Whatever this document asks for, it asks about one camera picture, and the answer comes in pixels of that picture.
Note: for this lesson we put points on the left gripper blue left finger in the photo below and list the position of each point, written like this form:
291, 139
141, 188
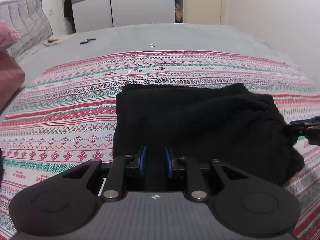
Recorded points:
135, 164

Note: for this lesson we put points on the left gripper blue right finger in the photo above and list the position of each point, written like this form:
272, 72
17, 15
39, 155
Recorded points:
174, 164

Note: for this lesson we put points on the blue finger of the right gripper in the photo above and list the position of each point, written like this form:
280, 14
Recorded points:
310, 131
302, 122

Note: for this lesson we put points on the black pants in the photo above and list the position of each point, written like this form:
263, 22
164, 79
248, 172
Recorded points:
231, 124

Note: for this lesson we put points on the cream bedroom door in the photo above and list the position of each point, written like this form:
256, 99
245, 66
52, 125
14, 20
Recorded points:
202, 11

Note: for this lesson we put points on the red green patterned blanket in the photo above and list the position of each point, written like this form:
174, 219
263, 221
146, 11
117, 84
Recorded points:
68, 114

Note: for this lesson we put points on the small black object on bed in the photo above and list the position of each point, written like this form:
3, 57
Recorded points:
87, 41

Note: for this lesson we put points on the beige cloth on bed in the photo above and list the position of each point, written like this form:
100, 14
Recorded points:
57, 39

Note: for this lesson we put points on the pink pillow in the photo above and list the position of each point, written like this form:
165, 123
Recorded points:
12, 76

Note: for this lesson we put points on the white grey wardrobe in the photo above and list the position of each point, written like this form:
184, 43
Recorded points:
90, 15

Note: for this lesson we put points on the grey quilted headboard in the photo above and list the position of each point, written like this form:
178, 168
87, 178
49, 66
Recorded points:
29, 20

